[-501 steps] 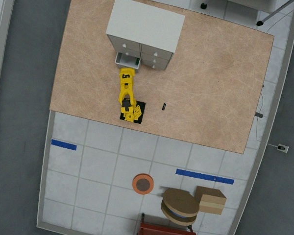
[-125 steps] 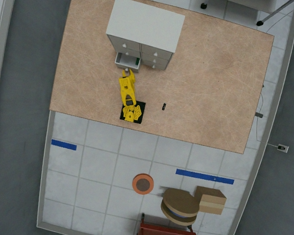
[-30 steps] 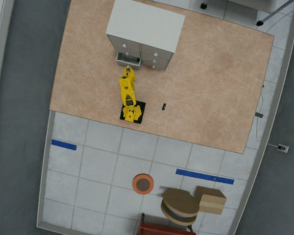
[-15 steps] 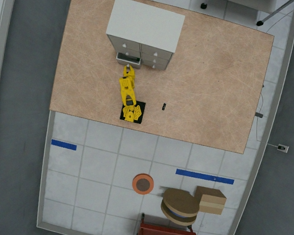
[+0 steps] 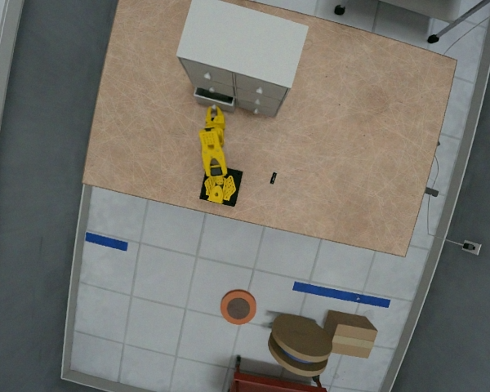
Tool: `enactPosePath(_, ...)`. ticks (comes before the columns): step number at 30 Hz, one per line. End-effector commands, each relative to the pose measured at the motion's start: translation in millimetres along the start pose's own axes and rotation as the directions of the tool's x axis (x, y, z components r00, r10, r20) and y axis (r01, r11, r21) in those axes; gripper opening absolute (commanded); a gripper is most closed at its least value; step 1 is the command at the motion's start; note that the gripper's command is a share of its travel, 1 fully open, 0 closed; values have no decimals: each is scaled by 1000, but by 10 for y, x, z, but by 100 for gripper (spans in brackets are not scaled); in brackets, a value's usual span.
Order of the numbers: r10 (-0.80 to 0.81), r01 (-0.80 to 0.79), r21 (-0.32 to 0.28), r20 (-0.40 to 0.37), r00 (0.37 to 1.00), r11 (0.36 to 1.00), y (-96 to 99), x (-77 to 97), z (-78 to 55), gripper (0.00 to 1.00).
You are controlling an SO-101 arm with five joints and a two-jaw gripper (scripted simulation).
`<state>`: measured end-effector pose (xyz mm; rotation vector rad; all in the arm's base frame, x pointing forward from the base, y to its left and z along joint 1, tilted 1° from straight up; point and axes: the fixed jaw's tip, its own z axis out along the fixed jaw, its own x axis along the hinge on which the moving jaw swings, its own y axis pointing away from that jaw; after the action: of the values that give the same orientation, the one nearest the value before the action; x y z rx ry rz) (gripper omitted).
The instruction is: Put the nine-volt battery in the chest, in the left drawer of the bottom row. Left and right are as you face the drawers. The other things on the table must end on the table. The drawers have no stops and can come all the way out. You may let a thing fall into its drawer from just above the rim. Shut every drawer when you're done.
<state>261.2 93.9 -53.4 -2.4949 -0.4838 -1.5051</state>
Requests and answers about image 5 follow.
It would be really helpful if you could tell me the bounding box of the grey chest of drawers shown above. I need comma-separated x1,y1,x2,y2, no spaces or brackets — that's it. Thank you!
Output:
176,0,309,118

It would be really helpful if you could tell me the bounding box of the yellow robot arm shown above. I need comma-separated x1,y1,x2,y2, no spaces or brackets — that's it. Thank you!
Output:
199,125,236,202

